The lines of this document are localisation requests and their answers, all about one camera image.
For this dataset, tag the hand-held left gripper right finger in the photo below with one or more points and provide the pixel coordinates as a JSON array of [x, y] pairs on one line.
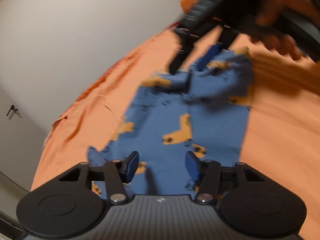
[[192, 166]]

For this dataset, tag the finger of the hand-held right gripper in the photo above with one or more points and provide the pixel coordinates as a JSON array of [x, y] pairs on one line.
[[208, 56], [181, 52]]

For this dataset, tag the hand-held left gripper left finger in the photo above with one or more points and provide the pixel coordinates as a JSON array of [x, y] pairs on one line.
[[132, 166]]

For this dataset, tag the blue pants with orange print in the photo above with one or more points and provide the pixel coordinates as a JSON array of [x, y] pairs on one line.
[[175, 120]]

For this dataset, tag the person's right hand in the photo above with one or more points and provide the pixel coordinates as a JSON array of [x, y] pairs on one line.
[[285, 7]]

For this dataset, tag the orange bed sheet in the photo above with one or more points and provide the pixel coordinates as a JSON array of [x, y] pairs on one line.
[[280, 135]]

